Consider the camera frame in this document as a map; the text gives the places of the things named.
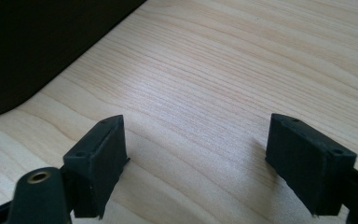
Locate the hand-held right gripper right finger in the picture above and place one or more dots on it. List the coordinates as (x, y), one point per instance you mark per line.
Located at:
(307, 165)

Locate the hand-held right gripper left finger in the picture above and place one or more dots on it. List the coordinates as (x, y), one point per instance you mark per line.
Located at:
(98, 165)

